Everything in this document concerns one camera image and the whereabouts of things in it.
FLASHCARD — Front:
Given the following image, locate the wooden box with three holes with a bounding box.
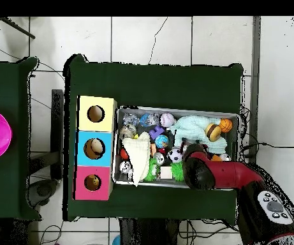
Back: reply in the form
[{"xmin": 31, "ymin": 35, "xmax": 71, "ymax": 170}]
[{"xmin": 73, "ymin": 95, "xmax": 118, "ymax": 201}]

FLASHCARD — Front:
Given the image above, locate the small orange basketball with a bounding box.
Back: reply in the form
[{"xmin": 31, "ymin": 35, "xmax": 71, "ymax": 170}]
[{"xmin": 218, "ymin": 117, "xmax": 233, "ymax": 133}]

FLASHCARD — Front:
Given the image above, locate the dark green table cloth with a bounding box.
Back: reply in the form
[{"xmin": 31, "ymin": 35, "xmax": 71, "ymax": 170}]
[
  {"xmin": 0, "ymin": 56, "xmax": 42, "ymax": 221},
  {"xmin": 62, "ymin": 54, "xmax": 244, "ymax": 222}
]

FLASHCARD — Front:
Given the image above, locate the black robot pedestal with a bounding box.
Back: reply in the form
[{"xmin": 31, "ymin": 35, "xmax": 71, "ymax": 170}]
[{"xmin": 119, "ymin": 218, "xmax": 181, "ymax": 245}]

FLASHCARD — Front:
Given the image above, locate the white baseball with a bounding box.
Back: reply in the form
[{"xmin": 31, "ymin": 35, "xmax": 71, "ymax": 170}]
[{"xmin": 159, "ymin": 112, "xmax": 175, "ymax": 128}]

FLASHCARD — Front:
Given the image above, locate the black power cable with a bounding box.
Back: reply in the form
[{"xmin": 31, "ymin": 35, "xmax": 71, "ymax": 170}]
[{"xmin": 240, "ymin": 142, "xmax": 294, "ymax": 158}]

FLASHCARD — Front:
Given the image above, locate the mint green cloth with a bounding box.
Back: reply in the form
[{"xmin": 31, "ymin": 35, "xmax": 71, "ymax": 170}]
[{"xmin": 169, "ymin": 115, "xmax": 229, "ymax": 155}]

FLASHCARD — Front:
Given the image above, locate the toy hamburger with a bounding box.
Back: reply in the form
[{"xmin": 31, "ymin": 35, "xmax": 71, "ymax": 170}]
[{"xmin": 204, "ymin": 122, "xmax": 223, "ymax": 142}]

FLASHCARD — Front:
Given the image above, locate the purple toy block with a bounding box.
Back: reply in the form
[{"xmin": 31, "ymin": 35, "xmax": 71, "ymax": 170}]
[{"xmin": 149, "ymin": 125, "xmax": 165, "ymax": 140}]

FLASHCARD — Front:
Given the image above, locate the cream yellow cloth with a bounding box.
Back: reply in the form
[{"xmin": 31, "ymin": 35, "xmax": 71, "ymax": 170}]
[{"xmin": 122, "ymin": 131, "xmax": 152, "ymax": 187}]

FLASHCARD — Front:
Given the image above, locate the brown plush toy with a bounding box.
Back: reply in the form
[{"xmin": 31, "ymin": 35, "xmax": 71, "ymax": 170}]
[{"xmin": 87, "ymin": 175, "xmax": 101, "ymax": 190}]

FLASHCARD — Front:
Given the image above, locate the blue globe ball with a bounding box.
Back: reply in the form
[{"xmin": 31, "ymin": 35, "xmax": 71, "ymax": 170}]
[{"xmin": 154, "ymin": 134, "xmax": 170, "ymax": 149}]

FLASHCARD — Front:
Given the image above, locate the shallow mesh bin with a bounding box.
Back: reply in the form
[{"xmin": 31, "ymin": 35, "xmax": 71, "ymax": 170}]
[{"xmin": 112, "ymin": 105, "xmax": 240, "ymax": 191}]

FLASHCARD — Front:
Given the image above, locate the silver drink can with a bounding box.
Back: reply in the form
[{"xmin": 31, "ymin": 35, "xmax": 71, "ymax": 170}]
[{"xmin": 119, "ymin": 161, "xmax": 133, "ymax": 174}]

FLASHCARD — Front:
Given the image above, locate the small soccer ball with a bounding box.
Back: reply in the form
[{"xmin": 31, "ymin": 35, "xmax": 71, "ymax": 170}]
[{"xmin": 168, "ymin": 147, "xmax": 184, "ymax": 163}]

